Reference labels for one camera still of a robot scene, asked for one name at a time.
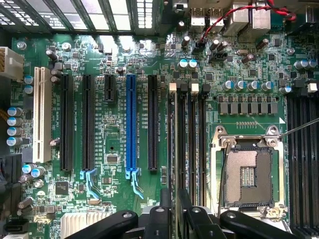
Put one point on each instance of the blue expansion slot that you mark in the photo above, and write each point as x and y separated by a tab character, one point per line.
131	124

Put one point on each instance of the green motherboard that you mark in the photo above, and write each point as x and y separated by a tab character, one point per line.
149	189

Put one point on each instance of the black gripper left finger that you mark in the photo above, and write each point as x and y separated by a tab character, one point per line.
159	224

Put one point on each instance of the silver CPU socket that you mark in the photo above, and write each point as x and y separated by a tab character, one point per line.
261	161

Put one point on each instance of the black RAM slot white latches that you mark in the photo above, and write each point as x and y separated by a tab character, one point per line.
171	149
194	149
306	161

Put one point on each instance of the white expansion slot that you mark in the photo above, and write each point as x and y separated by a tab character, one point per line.
42	114

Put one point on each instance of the short black expansion slot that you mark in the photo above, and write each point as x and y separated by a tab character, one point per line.
110	88

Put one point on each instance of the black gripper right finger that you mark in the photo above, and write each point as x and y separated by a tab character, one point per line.
199	224

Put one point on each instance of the long black expansion slot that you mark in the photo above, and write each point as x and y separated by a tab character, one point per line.
152	124
88	124
66	124

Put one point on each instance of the silver finned heat sink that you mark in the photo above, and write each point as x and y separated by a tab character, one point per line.
74	224

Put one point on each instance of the grey metal PC case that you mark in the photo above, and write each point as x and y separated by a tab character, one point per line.
158	20

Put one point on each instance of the cream power connector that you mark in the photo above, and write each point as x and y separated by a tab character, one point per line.
12	64

